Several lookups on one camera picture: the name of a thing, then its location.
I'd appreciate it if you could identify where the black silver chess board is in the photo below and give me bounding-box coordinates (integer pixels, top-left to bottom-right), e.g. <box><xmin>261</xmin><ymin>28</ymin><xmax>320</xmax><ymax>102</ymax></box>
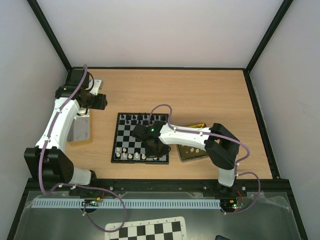
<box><xmin>110</xmin><ymin>112</ymin><xmax>169</xmax><ymax>165</ymax></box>

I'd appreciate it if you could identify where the silver gold tin lid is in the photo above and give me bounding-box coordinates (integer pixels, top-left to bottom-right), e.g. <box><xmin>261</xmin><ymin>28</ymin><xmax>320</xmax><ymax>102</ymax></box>
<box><xmin>67</xmin><ymin>108</ymin><xmax>92</xmax><ymax>145</ymax></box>

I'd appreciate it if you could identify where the gold tin with pieces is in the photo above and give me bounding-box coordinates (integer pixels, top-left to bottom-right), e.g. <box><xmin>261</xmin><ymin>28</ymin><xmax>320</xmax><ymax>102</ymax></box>
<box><xmin>176</xmin><ymin>121</ymin><xmax>210</xmax><ymax>163</ymax></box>

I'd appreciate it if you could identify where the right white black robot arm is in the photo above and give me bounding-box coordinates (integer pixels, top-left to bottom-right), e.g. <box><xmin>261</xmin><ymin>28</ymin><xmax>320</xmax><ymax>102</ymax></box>
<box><xmin>131</xmin><ymin>121</ymin><xmax>240</xmax><ymax>196</ymax></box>

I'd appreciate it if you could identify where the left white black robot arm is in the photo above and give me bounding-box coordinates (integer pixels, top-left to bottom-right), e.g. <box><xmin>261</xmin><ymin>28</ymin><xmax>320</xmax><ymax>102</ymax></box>
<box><xmin>24</xmin><ymin>64</ymin><xmax>108</xmax><ymax>195</ymax></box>

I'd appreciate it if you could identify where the printed checkerboard sheet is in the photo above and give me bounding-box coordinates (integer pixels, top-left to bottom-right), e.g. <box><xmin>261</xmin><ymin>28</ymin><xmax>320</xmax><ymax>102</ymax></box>
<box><xmin>104</xmin><ymin>216</ymin><xmax>188</xmax><ymax>240</ymax></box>

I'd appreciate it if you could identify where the black phone corner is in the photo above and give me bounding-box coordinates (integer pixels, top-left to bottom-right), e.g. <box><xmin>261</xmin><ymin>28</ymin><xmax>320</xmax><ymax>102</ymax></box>
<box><xmin>215</xmin><ymin>235</ymin><xmax>230</xmax><ymax>240</ymax></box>

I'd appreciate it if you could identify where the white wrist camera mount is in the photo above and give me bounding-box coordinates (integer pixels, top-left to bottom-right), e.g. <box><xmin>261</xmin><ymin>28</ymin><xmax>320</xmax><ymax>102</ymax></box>
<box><xmin>90</xmin><ymin>79</ymin><xmax>104</xmax><ymax>96</ymax></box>

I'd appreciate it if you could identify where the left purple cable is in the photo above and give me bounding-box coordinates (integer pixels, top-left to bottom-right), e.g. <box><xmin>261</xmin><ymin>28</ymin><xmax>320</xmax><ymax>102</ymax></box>
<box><xmin>39</xmin><ymin>63</ymin><xmax>128</xmax><ymax>231</ymax></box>

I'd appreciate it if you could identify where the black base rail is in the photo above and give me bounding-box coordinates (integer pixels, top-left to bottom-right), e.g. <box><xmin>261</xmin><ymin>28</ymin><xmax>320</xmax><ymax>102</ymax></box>
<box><xmin>68</xmin><ymin>181</ymin><xmax>248</xmax><ymax>197</ymax></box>

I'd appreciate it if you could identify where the white slotted cable duct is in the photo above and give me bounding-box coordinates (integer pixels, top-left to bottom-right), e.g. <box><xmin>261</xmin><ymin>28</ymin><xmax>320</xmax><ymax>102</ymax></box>
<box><xmin>31</xmin><ymin>198</ymin><xmax>221</xmax><ymax>210</ymax></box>

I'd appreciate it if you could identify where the black aluminium frame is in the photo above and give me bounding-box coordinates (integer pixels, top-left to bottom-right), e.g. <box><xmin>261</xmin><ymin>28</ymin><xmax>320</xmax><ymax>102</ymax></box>
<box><xmin>7</xmin><ymin>0</ymin><xmax>308</xmax><ymax>240</ymax></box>

